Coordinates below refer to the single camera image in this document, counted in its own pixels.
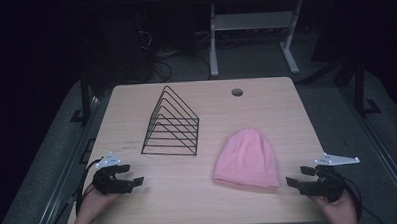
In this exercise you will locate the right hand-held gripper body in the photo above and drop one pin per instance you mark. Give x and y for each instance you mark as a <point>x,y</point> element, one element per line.
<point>327,184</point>

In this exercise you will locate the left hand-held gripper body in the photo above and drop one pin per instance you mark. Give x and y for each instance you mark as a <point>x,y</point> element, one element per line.
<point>105,183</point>

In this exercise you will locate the person's left hand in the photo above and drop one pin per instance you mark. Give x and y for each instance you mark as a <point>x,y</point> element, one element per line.
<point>91,205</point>

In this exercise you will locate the person's right hand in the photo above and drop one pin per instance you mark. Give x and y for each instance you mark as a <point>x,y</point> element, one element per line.
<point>338,212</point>

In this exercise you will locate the pink knitted beanie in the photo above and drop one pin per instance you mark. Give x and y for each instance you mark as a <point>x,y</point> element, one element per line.
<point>246,160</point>

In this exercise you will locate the black metal stand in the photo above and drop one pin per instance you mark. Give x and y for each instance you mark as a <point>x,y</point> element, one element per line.
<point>360,89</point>
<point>85,96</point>

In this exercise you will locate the aluminium frame rail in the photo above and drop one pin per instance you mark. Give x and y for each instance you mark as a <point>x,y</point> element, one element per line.
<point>384,155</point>
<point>66,170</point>

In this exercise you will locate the white metal desk frame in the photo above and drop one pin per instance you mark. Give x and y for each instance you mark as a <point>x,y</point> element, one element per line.
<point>250,20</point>

